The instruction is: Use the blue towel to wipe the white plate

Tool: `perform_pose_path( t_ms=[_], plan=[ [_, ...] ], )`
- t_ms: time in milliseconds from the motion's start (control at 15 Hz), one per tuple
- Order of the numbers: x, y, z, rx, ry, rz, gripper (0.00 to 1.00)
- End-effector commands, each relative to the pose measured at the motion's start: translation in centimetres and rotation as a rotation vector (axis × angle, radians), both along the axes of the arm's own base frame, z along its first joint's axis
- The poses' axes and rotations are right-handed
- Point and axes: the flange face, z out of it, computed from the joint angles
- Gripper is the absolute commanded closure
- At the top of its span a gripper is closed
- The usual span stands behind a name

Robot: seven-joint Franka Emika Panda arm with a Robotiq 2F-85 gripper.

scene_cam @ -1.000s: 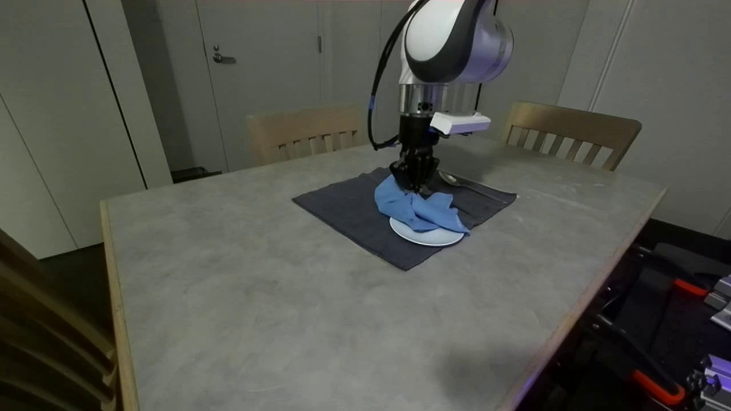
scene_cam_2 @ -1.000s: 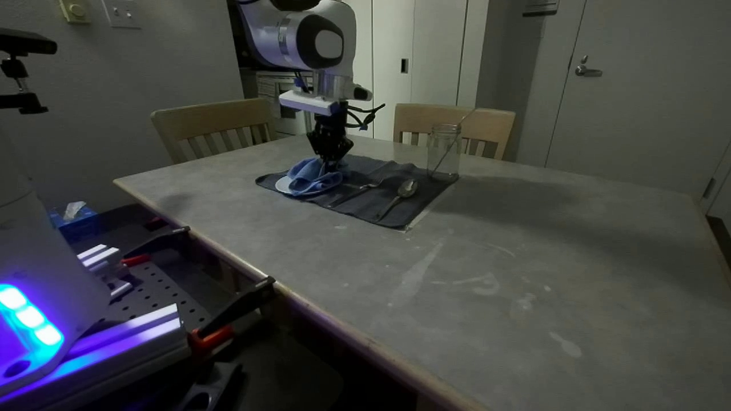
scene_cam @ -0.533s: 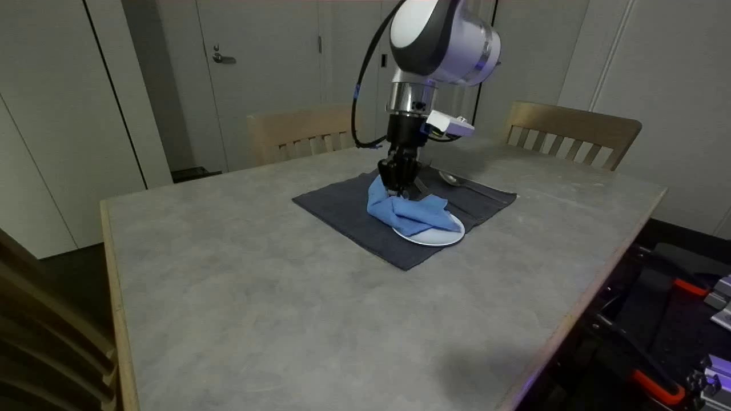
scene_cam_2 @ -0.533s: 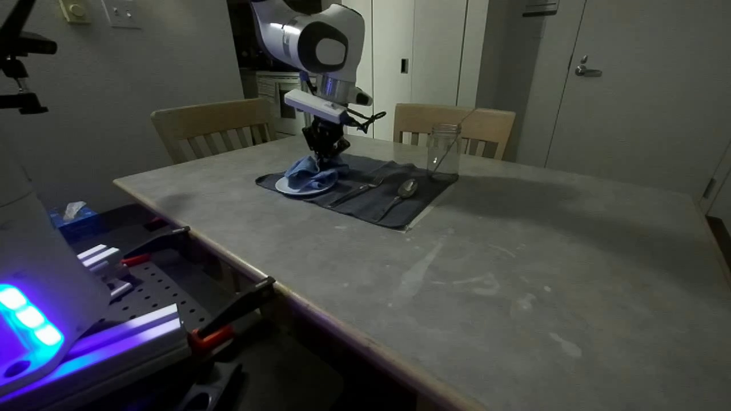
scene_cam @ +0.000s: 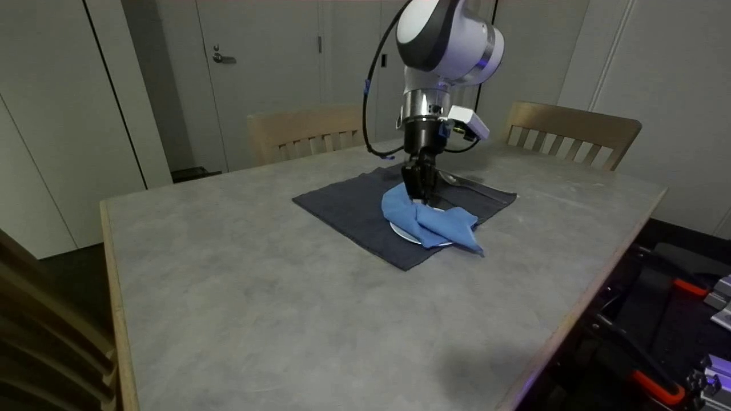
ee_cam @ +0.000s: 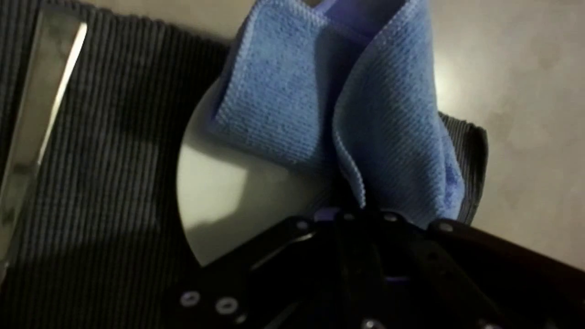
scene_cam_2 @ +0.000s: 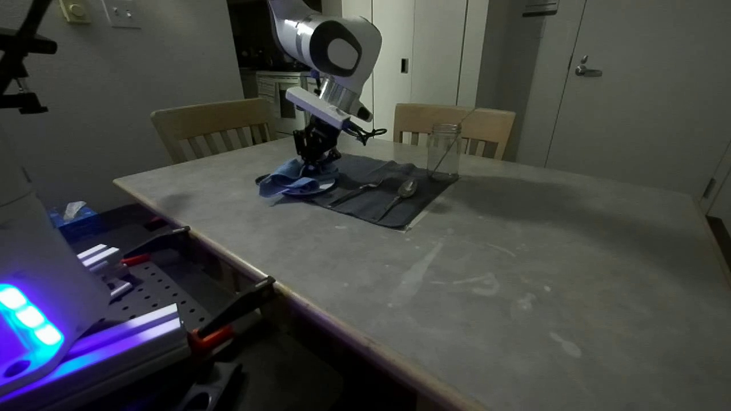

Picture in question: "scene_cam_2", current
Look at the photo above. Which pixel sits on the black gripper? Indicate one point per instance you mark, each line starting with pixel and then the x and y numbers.
pixel 318 145

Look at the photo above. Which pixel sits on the blue towel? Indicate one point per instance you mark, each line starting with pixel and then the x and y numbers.
pixel 287 183

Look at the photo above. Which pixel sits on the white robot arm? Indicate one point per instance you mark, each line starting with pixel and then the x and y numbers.
pixel 320 38

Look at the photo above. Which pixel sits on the metal fork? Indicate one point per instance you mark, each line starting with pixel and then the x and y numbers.
pixel 367 191

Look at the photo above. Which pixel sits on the white storage cabinet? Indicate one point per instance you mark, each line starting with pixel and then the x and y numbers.
pixel 270 99

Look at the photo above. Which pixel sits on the metal spoon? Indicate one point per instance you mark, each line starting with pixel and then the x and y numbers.
pixel 410 187

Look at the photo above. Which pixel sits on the dark fabric placemat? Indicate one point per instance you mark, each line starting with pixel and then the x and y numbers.
pixel 426 191

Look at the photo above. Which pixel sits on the light wooden slatted chair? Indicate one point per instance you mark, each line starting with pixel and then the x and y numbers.
pixel 206 114
pixel 488 126

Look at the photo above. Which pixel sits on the clear glass jar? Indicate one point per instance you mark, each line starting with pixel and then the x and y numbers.
pixel 446 155

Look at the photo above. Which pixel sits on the white door with black latch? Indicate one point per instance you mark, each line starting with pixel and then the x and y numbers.
pixel 426 54

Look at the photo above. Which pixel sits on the black orange bar clamp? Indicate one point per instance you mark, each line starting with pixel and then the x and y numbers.
pixel 164 239
pixel 230 310

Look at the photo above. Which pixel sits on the black perforated breadboard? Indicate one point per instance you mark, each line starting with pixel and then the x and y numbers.
pixel 162 294

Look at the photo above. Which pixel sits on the blue tissue box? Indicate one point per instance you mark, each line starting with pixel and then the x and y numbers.
pixel 77 217

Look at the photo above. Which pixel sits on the white device with blue lights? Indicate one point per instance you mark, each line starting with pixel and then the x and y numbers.
pixel 37 243

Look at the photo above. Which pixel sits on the thick black pole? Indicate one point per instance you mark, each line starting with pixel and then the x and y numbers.
pixel 35 25

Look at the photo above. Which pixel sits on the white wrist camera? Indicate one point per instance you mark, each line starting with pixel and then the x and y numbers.
pixel 320 106

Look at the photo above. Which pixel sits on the aluminium extrusion rail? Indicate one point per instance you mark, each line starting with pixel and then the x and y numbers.
pixel 129 335

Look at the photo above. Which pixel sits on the small wall sign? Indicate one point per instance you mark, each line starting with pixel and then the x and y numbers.
pixel 541 8

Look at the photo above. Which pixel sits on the yellowish wall outlet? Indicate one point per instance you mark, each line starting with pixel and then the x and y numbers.
pixel 74 9

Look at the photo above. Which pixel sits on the black camera stand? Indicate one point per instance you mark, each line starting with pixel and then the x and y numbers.
pixel 30 45

